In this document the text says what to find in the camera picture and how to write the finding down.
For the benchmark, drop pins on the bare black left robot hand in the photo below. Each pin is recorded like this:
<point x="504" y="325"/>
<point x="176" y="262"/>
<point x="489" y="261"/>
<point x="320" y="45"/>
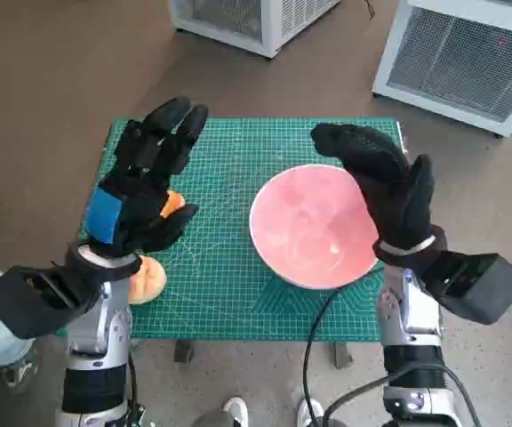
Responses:
<point x="142" y="209"/>

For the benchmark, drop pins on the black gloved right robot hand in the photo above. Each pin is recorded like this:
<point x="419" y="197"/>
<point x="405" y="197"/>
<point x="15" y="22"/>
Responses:
<point x="389" y="187"/>

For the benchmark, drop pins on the oblong grilled toy bread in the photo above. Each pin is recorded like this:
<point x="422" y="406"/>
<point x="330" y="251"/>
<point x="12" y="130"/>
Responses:
<point x="173" y="202"/>

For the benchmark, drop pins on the round toy bread bun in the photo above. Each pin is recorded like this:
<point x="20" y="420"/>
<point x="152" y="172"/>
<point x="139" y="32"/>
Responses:
<point x="150" y="280"/>

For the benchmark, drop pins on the pink bowl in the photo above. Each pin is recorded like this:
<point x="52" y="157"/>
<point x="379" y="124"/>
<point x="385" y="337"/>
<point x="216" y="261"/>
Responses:
<point x="300" y="222"/>

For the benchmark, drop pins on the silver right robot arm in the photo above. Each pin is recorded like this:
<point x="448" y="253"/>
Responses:
<point x="411" y="311"/>

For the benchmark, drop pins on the green cutting mat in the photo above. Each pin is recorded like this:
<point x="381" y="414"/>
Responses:
<point x="220" y="284"/>

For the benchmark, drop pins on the white mesh cabinet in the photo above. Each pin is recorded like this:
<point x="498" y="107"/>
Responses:
<point x="260" y="22"/>
<point x="456" y="62"/>

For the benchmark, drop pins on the white shoe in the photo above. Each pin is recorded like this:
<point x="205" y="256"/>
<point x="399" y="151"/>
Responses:
<point x="310" y="411"/>
<point x="236" y="411"/>

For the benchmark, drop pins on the grey robot body shell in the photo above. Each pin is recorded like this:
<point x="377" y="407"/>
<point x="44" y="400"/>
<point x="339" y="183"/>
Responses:
<point x="213" y="420"/>

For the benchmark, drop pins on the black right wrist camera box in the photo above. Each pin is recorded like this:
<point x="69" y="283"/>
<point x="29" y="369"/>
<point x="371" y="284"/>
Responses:
<point x="482" y="284"/>

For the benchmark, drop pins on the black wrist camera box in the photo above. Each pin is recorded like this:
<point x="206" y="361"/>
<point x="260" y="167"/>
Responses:
<point x="20" y="307"/>
<point x="482" y="284"/>

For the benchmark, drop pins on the dark table leg bracket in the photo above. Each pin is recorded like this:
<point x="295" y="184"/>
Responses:
<point x="342" y="355"/>
<point x="184" y="351"/>

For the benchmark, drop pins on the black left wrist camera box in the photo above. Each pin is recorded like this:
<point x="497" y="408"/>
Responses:
<point x="20" y="307"/>

